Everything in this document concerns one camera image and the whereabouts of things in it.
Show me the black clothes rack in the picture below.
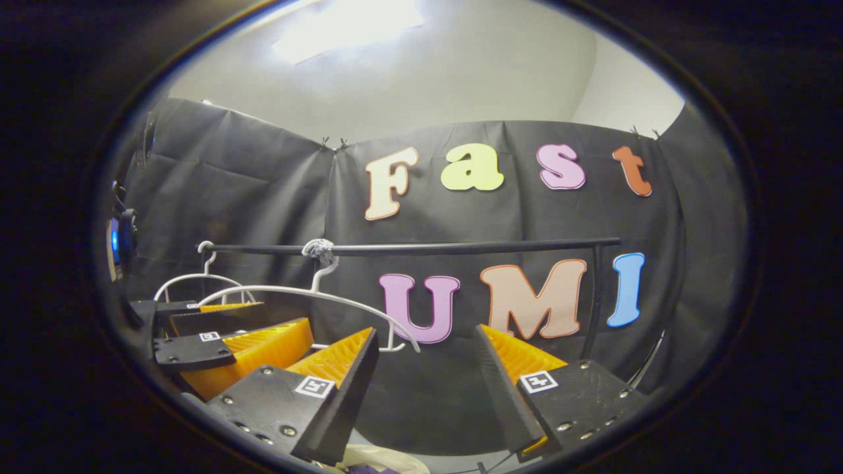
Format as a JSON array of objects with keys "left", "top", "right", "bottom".
[{"left": 197, "top": 236, "right": 624, "bottom": 361}]

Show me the white hanger with taped hook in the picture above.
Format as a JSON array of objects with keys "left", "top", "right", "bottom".
[{"left": 196, "top": 238, "right": 423, "bottom": 355}]

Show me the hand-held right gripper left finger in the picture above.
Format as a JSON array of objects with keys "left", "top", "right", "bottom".
[{"left": 206, "top": 327, "right": 381, "bottom": 465}]

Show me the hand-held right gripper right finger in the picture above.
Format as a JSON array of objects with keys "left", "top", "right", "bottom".
[{"left": 473, "top": 324, "right": 651, "bottom": 463}]

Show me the white empty hanger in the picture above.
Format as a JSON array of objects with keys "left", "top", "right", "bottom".
[{"left": 153, "top": 240, "right": 258, "bottom": 305}]

